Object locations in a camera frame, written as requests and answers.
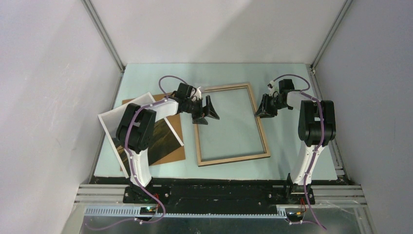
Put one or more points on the wooden picture frame with glass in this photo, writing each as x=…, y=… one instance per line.
x=238, y=135

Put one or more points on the aluminium corner post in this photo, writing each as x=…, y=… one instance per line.
x=100, y=27
x=331, y=32

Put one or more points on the right aluminium corner post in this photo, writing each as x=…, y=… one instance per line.
x=331, y=32

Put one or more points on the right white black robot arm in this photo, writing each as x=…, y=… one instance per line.
x=316, y=128

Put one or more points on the brown cardboard backing board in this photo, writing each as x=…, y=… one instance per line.
x=166, y=144

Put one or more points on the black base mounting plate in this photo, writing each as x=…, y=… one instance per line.
x=215, y=199

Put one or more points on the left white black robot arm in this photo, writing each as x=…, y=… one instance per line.
x=138, y=122

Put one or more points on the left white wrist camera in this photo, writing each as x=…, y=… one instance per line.
x=196, y=94

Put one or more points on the aluminium front rail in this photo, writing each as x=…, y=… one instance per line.
x=324, y=195

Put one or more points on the left aluminium corner post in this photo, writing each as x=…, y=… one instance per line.
x=100, y=27

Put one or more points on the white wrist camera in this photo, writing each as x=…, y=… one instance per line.
x=196, y=94
x=272, y=87

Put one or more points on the landscape photo print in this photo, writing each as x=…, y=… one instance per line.
x=113, y=161

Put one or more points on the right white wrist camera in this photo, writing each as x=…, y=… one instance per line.
x=272, y=87

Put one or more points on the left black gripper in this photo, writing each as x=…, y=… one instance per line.
x=197, y=118

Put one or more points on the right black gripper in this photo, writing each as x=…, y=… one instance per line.
x=264, y=111

